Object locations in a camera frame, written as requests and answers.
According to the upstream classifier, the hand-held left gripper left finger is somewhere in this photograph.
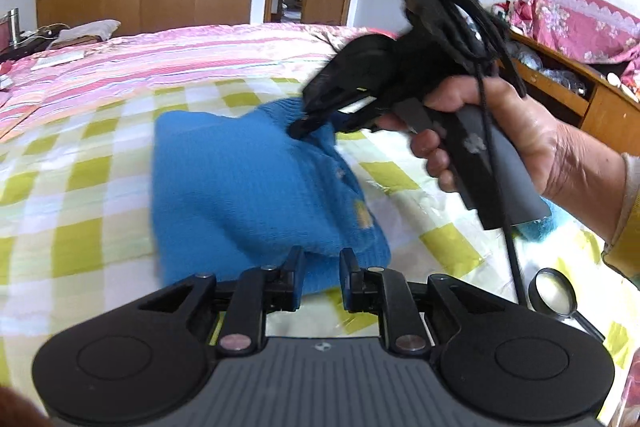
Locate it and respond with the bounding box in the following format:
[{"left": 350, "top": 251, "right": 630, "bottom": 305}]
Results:
[{"left": 137, "top": 247, "right": 306, "bottom": 354}]

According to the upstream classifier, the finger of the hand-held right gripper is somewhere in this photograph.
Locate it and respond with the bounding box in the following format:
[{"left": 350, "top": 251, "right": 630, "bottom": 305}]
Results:
[{"left": 287, "top": 114, "right": 348, "bottom": 141}]

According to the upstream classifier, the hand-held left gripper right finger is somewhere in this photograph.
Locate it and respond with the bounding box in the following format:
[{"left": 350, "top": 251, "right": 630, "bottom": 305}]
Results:
[{"left": 340, "top": 248, "right": 506, "bottom": 354}]

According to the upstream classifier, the blue knit sweater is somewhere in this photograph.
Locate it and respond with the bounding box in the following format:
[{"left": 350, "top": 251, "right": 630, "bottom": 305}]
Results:
[{"left": 150, "top": 97, "right": 392, "bottom": 295}]

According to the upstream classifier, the person's right forearm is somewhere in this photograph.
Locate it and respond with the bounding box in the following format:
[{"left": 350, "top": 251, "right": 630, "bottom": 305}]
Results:
[{"left": 601, "top": 151, "right": 640, "bottom": 290}]

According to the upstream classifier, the person's right hand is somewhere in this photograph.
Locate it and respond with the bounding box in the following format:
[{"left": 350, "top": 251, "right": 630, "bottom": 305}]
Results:
[{"left": 375, "top": 76, "right": 626, "bottom": 242}]

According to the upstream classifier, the pink striped quilt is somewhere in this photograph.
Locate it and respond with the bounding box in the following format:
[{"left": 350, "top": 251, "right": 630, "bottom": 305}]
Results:
[{"left": 0, "top": 23, "right": 401, "bottom": 140}]

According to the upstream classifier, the black magnifying glass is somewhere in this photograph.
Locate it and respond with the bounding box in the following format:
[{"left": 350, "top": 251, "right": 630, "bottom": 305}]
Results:
[{"left": 529, "top": 268, "right": 606, "bottom": 343}]

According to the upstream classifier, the teal fuzzy garment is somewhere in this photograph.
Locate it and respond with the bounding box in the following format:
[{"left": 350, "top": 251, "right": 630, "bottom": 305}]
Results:
[{"left": 510, "top": 202, "right": 568, "bottom": 243}]

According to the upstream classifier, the pink floral cloth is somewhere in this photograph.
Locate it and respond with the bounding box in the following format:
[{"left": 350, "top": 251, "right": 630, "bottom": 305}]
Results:
[{"left": 492, "top": 0, "right": 640, "bottom": 68}]

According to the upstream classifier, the grey pillow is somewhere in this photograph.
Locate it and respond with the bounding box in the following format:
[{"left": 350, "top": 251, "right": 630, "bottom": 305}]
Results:
[{"left": 50, "top": 19, "right": 122, "bottom": 45}]

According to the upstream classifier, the green checked bed sheet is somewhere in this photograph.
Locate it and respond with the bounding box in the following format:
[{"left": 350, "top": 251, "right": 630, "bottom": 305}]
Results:
[{"left": 0, "top": 77, "right": 640, "bottom": 423}]

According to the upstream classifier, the wooden cabinet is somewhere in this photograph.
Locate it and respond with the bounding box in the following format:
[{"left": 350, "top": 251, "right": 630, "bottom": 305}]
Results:
[{"left": 500, "top": 29, "right": 640, "bottom": 142}]

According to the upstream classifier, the white paper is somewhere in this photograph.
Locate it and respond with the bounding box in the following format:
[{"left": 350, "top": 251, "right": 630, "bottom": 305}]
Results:
[{"left": 35, "top": 51, "right": 86, "bottom": 68}]

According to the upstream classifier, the silver cup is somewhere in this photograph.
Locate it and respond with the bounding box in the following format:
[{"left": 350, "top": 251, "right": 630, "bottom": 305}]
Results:
[{"left": 4, "top": 7, "right": 21, "bottom": 45}]

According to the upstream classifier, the black cable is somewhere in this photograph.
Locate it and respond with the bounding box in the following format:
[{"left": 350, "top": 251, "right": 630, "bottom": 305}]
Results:
[{"left": 372, "top": 0, "right": 531, "bottom": 308}]

